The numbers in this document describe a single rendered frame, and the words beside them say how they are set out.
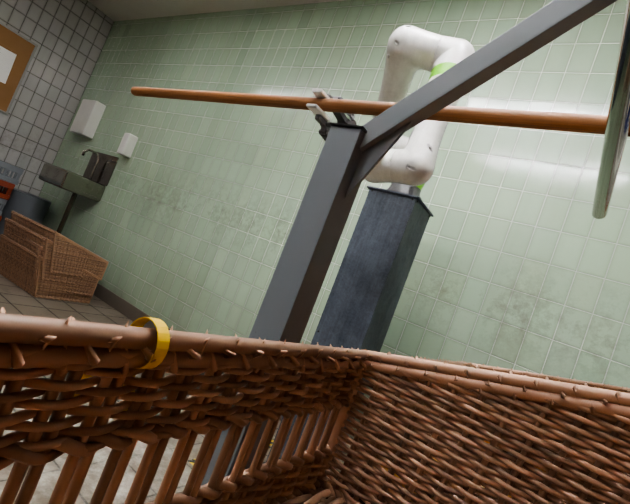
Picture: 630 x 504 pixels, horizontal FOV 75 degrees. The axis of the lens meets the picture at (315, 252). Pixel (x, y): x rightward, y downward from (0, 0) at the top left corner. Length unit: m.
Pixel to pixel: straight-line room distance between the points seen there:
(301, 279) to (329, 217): 0.07
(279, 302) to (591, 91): 2.05
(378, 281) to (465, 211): 0.76
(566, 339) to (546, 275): 0.27
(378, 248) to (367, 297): 0.19
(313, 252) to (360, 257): 1.15
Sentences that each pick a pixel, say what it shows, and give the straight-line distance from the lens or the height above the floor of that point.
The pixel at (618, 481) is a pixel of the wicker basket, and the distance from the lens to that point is 0.43.
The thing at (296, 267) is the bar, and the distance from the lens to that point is 0.43.
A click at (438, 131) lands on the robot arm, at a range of 1.30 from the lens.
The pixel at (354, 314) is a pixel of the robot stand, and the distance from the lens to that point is 1.54.
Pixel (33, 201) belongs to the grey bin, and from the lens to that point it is 4.63.
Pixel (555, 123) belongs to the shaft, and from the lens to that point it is 0.84.
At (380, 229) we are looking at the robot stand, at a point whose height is 1.05.
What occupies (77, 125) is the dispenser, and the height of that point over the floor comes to 1.34.
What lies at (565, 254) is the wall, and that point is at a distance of 2.03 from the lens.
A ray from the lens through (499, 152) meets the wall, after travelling 2.22.
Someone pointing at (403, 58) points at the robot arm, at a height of 1.55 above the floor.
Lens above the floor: 0.79
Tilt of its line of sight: 3 degrees up
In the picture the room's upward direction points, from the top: 21 degrees clockwise
